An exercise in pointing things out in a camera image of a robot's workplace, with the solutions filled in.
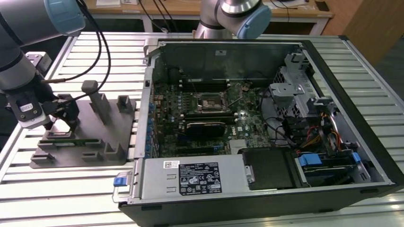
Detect CPU socket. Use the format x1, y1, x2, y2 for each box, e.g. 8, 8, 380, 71
196, 91, 231, 113

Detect silver power supply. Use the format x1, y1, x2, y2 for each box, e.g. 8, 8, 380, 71
128, 153, 254, 204

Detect black graphics card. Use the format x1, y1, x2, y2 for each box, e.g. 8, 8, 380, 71
184, 122, 227, 143

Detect green motherboard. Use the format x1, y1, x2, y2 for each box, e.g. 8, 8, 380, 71
151, 79, 279, 158

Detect wooden cabinet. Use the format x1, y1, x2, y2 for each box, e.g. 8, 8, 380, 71
323, 0, 404, 66

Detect yellow wire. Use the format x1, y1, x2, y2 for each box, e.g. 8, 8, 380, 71
296, 138, 320, 152

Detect silver drive cage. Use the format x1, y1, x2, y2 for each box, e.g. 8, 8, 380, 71
268, 53, 320, 119

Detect grey parts rack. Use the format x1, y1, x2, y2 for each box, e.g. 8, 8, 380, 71
28, 80, 138, 169

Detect wooden desk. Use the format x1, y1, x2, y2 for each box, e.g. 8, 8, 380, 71
84, 0, 336, 36

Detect black camera cable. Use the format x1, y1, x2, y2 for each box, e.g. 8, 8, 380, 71
43, 0, 112, 114

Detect black expansion slot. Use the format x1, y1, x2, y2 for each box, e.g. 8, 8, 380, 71
176, 148, 216, 154

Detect black PC case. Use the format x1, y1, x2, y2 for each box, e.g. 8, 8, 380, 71
112, 35, 404, 227

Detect RAM slot white latches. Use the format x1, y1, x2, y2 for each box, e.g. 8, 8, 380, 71
184, 121, 238, 125
179, 79, 230, 83

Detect silver disk bay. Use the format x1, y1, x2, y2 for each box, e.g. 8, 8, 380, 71
295, 151, 374, 188

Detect metal socket cover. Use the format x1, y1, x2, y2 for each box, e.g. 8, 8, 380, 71
222, 84, 248, 107

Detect green RAM stick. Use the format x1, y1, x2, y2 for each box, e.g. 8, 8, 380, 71
39, 139, 99, 146

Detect grey camera bracket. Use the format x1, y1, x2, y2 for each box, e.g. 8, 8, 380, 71
26, 52, 51, 71

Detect black plastic shroud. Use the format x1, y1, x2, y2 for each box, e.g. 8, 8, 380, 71
242, 148, 300, 191

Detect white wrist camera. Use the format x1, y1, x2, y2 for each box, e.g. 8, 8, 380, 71
8, 93, 52, 130

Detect silver chipset heatsink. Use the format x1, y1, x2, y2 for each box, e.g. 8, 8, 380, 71
230, 139, 248, 150

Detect white paper stack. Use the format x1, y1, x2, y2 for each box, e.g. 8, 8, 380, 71
96, 0, 122, 8

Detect blue disk carrier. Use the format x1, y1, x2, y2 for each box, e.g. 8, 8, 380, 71
298, 153, 323, 168

